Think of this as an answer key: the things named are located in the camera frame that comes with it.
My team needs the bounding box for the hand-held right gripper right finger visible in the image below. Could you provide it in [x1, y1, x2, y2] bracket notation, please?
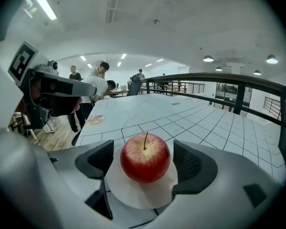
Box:
[133, 139, 285, 229]

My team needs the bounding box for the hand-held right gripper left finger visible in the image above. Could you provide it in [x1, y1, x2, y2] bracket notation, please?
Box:
[0, 127, 132, 229]

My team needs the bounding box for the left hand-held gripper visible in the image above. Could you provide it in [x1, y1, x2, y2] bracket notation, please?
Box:
[8, 41, 98, 129]

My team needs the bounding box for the white plate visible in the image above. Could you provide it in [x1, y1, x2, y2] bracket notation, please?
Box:
[104, 148, 180, 210]

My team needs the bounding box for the red apple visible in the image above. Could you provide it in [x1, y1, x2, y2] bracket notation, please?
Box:
[120, 132, 171, 184]

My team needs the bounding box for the wooden table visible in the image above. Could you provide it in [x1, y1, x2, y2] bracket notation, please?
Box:
[104, 88, 131, 98]

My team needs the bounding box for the row of ceiling panel lights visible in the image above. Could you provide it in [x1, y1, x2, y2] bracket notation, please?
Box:
[79, 53, 165, 69]

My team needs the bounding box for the black mesh office chair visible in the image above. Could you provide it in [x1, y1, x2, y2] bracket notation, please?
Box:
[126, 80, 143, 97]

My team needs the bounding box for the white desk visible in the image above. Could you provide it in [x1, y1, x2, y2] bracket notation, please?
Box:
[8, 112, 38, 141]

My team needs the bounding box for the white table with grid cloth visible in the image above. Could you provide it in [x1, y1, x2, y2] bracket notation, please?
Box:
[75, 93, 286, 229]

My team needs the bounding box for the fluorescent tube light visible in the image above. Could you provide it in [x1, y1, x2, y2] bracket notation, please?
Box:
[29, 0, 58, 21]

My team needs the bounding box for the black metal railing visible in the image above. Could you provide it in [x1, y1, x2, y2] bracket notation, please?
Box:
[140, 72, 286, 157]

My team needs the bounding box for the small grey camera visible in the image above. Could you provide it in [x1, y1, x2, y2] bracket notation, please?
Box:
[48, 60, 60, 76]

